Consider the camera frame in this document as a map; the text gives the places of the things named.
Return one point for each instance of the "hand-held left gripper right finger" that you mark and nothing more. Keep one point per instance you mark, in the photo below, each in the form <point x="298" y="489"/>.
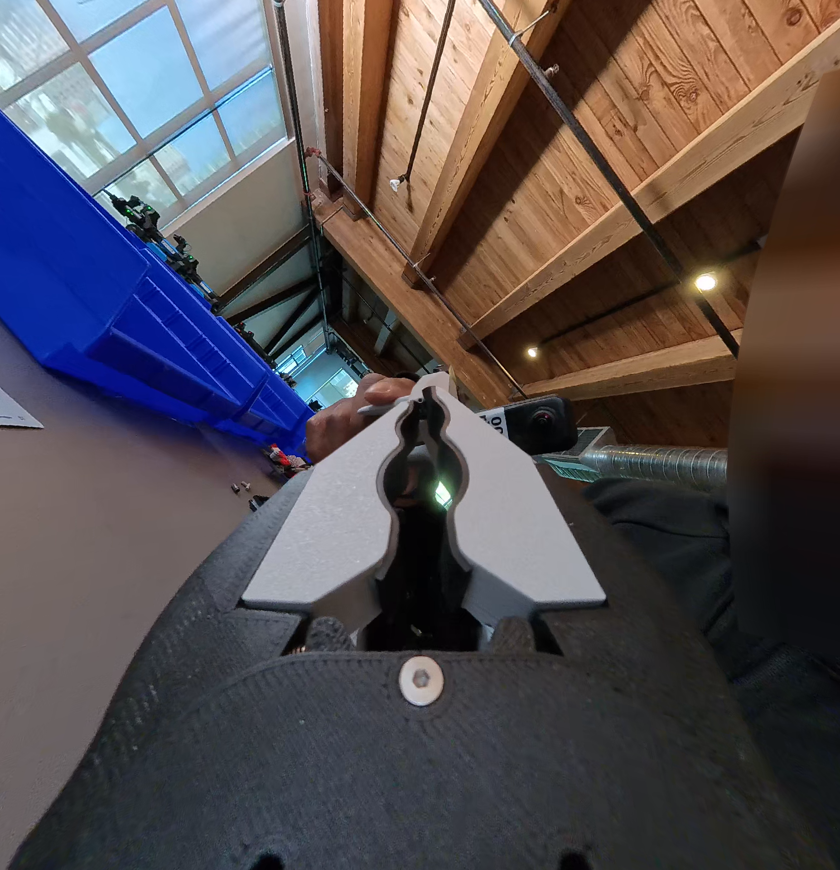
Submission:
<point x="529" y="530"/>

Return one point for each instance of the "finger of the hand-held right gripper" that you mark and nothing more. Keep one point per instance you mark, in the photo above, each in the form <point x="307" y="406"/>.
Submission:
<point x="437" y="380"/>

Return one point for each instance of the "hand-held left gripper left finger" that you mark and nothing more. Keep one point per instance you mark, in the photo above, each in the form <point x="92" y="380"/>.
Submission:
<point x="318" y="530"/>

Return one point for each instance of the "blue plastic bin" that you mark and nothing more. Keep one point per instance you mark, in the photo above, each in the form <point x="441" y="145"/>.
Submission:
<point x="53" y="272"/>
<point x="277" y="411"/>

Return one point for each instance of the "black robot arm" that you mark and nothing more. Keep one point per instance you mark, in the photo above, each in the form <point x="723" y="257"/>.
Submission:
<point x="185" y="262"/>
<point x="141" y="217"/>

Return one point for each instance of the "grey desk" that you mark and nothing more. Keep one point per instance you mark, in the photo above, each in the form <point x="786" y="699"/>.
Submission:
<point x="87" y="544"/>

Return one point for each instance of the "person's right hand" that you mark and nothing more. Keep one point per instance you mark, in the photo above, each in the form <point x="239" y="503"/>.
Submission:
<point x="338" y="421"/>

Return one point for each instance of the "toy brick barrier model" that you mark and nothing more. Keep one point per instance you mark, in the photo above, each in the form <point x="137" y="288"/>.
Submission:
<point x="284" y="457"/>

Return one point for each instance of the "black ceiling pipe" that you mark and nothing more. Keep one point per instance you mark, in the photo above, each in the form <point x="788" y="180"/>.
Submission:
<point x="597" y="160"/>

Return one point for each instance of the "thin black sprinkler pipe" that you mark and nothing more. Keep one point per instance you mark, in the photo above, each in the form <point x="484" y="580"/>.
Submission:
<point x="427" y="88"/>

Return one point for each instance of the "white instruction booklet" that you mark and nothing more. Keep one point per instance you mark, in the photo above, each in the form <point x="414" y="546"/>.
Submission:
<point x="5" y="408"/>

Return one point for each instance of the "person's black top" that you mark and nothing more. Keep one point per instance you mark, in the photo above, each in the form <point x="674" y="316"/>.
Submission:
<point x="800" y="781"/>

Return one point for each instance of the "large paned window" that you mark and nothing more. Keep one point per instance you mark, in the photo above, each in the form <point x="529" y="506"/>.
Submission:
<point x="121" y="88"/>

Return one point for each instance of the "silver ventilation duct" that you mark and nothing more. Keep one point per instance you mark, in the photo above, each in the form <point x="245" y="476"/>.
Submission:
<point x="651" y="463"/>

